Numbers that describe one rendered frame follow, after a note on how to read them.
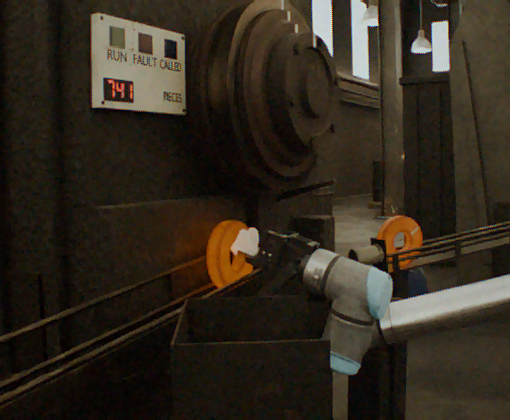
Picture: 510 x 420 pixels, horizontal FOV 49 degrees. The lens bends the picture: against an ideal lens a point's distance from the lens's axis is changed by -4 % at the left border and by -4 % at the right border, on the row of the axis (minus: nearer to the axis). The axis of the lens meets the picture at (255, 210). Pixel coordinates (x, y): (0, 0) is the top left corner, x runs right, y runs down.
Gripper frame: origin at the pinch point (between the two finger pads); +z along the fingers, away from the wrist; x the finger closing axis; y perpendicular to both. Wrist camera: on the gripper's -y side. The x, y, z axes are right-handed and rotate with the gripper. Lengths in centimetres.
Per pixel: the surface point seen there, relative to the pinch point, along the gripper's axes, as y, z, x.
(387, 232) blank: 1, -15, -61
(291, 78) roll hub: 38.7, -2.5, -5.9
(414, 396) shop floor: -73, -28, -116
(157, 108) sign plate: 26.9, 16.8, 13.1
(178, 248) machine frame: -0.6, 5.5, 11.9
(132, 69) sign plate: 34.1, 18.8, 20.3
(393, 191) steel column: -105, 241, -867
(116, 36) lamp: 40, 20, 25
